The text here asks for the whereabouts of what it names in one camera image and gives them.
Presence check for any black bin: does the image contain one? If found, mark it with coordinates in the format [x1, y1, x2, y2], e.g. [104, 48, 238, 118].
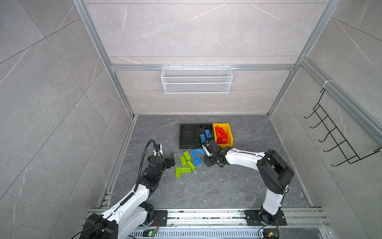
[196, 123, 214, 148]
[179, 123, 198, 149]

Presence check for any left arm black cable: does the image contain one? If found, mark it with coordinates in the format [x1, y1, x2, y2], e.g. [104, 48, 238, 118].
[134, 139, 159, 192]

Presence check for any green lego brick side-lying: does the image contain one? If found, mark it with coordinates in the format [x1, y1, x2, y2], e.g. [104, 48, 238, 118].
[187, 161, 196, 171]

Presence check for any red lego brick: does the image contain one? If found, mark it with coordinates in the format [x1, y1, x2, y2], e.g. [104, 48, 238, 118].
[214, 125, 228, 144]

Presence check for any black wire hook rack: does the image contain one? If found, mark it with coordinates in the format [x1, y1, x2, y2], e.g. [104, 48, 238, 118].
[304, 88, 382, 167]

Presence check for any middle black bin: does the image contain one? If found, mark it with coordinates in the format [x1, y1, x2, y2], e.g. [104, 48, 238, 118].
[196, 123, 214, 148]

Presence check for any green lego brick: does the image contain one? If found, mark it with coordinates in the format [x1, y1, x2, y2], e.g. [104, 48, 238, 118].
[175, 167, 182, 178]
[183, 151, 192, 161]
[180, 156, 188, 167]

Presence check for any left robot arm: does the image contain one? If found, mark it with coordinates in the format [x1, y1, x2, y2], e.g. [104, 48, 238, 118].
[78, 152, 175, 239]

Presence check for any white wire basket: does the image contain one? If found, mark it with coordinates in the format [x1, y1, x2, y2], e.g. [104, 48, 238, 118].
[161, 66, 233, 94]

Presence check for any left black bin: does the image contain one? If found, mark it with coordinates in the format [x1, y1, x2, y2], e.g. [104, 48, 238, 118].
[179, 123, 198, 149]

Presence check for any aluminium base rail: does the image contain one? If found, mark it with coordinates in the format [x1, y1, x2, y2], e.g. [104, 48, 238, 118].
[86, 208, 332, 239]

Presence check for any green lego brick horizontal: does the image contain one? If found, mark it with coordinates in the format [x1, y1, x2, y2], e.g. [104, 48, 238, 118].
[180, 167, 193, 173]

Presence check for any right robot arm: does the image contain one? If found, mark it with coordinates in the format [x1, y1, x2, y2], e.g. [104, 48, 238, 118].
[203, 139, 294, 225]

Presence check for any blue lego brick top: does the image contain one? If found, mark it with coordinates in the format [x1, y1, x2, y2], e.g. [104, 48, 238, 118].
[196, 149, 206, 154]

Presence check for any blue lego brick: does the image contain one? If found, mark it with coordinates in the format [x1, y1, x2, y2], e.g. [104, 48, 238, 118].
[196, 149, 206, 154]
[205, 129, 212, 139]
[193, 158, 203, 167]
[191, 150, 198, 160]
[200, 134, 207, 144]

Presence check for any yellow bin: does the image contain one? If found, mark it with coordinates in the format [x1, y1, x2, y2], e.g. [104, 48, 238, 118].
[213, 123, 233, 148]

